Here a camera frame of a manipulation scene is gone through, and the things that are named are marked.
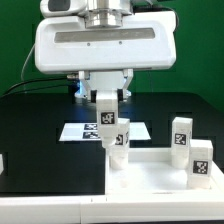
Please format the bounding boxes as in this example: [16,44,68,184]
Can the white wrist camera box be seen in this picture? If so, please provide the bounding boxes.
[40,0,87,18]

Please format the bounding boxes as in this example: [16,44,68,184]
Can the white right fence rail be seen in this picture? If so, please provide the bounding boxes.
[213,164,224,192]

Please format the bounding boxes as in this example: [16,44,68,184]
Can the white block at left edge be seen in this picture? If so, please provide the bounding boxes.
[0,154,4,175]

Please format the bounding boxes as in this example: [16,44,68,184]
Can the white fence rail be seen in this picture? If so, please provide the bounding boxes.
[213,164,224,192]
[0,193,224,224]

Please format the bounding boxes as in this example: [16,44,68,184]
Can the white front fence rail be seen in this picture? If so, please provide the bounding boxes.
[0,193,224,224]

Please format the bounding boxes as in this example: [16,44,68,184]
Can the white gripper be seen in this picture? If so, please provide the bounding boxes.
[35,11,176,103]

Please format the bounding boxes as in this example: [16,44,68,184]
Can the grey camera cable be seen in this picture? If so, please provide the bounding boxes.
[20,43,37,83]

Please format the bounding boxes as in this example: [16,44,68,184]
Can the white square table top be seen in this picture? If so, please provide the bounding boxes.
[105,148,224,195]

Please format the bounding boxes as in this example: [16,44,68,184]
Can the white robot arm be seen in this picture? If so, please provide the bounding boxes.
[35,0,177,102]

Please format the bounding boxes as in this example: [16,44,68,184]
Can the white tag sheet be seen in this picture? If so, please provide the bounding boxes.
[59,122,151,142]

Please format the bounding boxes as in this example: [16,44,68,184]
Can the black cables on table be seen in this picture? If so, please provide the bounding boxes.
[0,77,79,100]

